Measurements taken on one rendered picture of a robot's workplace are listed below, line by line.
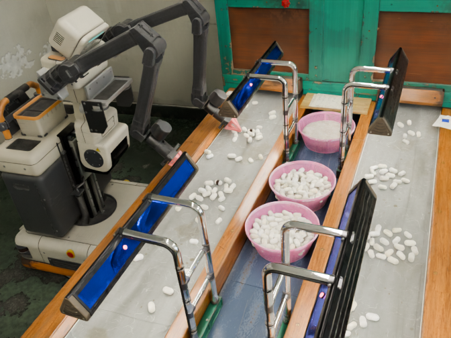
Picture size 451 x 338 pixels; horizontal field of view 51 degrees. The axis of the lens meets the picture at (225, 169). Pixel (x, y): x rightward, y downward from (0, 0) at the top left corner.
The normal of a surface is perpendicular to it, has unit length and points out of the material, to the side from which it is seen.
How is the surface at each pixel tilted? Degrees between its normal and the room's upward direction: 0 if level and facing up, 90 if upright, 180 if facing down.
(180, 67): 90
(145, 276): 0
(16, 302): 0
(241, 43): 90
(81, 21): 42
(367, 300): 0
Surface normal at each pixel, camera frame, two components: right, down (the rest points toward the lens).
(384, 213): -0.09, -0.81
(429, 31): -0.37, 0.57
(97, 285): 0.73, -0.31
